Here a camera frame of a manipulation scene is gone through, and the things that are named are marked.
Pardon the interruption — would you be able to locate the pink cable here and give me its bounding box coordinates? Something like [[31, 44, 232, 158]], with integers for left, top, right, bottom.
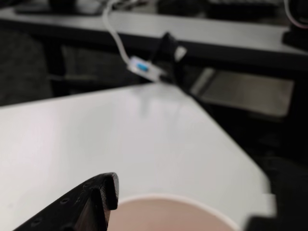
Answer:
[[283, 0, 308, 28]]

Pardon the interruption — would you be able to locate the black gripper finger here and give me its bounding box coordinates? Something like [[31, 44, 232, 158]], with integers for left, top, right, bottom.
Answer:
[[244, 215, 308, 231], [13, 172, 119, 231]]

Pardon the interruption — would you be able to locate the beige paper cup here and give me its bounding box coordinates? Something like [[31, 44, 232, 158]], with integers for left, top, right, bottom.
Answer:
[[107, 194, 241, 231]]

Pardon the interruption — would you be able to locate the grey desk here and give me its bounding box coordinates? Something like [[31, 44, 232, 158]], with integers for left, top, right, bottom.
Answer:
[[0, 7, 308, 65]]

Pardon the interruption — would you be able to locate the black clamp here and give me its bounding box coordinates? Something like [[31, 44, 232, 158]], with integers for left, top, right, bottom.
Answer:
[[151, 31, 188, 86]]

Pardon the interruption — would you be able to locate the white adapter with blue mark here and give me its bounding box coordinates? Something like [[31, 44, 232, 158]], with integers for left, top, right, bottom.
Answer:
[[127, 55, 168, 82]]

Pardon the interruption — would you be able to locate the white cable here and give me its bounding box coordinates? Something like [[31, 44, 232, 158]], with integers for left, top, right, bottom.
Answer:
[[102, 0, 134, 64]]

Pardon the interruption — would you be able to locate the silver metal panel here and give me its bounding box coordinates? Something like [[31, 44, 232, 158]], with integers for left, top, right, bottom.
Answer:
[[191, 68, 295, 116]]

